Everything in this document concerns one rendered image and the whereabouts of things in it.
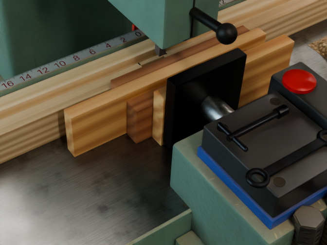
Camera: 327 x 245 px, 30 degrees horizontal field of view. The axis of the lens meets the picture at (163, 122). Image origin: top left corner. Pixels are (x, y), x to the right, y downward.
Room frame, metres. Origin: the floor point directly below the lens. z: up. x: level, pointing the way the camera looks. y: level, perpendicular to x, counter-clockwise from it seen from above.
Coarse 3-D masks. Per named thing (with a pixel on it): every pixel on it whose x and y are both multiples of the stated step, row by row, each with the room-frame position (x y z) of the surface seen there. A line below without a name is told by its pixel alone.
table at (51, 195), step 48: (48, 144) 0.43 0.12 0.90; (144, 144) 0.44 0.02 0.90; (0, 192) 0.37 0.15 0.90; (48, 192) 0.37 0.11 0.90; (96, 192) 0.37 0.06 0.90; (144, 192) 0.38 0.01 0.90; (0, 240) 0.31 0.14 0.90; (48, 240) 0.31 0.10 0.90; (96, 240) 0.32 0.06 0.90; (144, 240) 0.32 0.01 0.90; (192, 240) 0.34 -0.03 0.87
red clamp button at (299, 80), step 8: (288, 72) 0.42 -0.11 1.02; (296, 72) 0.42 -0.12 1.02; (304, 72) 0.42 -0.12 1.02; (288, 80) 0.41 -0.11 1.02; (296, 80) 0.41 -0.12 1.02; (304, 80) 0.41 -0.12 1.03; (312, 80) 0.41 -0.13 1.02; (288, 88) 0.41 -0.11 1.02; (296, 88) 0.40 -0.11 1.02; (304, 88) 0.40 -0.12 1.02; (312, 88) 0.41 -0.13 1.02
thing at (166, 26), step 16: (112, 0) 0.55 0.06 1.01; (128, 0) 0.52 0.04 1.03; (144, 0) 0.50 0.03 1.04; (160, 0) 0.48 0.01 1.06; (176, 0) 0.48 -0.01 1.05; (192, 0) 0.49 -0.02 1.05; (208, 0) 0.51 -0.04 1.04; (128, 16) 0.52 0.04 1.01; (144, 16) 0.50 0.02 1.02; (160, 16) 0.48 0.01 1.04; (176, 16) 0.48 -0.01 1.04; (144, 32) 0.50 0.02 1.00; (160, 32) 0.48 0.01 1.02; (176, 32) 0.48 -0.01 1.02; (192, 32) 0.50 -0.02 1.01
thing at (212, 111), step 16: (208, 64) 0.46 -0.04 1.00; (224, 64) 0.47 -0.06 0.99; (240, 64) 0.48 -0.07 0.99; (176, 80) 0.44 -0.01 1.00; (192, 80) 0.44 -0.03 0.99; (208, 80) 0.45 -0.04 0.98; (224, 80) 0.47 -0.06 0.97; (240, 80) 0.48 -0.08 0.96; (176, 96) 0.43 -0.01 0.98; (192, 96) 0.44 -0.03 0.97; (208, 96) 0.45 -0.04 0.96; (224, 96) 0.47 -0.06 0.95; (176, 112) 0.43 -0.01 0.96; (192, 112) 0.44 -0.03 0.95; (208, 112) 0.44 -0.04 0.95; (224, 112) 0.43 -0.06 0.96; (176, 128) 0.43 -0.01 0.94; (192, 128) 0.45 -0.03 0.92
